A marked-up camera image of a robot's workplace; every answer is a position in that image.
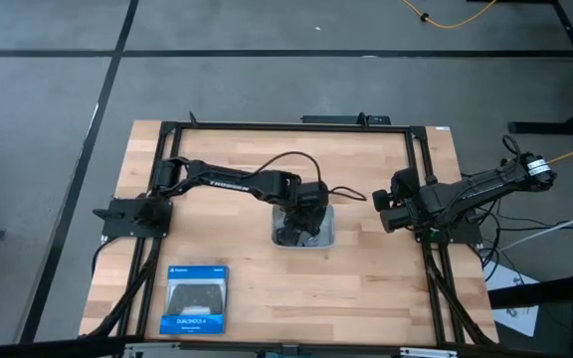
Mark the black flat bar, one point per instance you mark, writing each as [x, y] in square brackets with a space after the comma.
[540, 292]

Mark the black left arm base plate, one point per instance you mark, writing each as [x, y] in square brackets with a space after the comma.
[117, 224]

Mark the small white label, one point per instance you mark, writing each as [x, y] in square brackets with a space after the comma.
[442, 128]

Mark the black aluminium table frame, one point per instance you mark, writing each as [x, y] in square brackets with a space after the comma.
[291, 126]

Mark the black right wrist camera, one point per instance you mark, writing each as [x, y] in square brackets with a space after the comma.
[382, 200]

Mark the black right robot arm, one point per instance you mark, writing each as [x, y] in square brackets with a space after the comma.
[480, 191]

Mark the silver bracket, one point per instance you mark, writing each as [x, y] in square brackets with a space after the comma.
[428, 353]

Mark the grey plastic tray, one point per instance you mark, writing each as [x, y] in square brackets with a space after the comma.
[328, 233]

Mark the black bracket on frame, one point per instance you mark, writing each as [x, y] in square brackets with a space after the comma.
[336, 119]

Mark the blue DualShock controller box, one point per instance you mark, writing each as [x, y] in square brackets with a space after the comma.
[192, 323]

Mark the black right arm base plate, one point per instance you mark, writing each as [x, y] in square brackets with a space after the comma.
[468, 233]

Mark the white printed paper sheet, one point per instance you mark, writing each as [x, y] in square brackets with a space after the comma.
[513, 308]

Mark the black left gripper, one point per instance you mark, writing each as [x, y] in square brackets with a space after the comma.
[312, 196]

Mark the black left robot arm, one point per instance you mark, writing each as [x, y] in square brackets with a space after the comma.
[227, 181]

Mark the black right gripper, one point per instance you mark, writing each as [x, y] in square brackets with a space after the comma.
[395, 219]

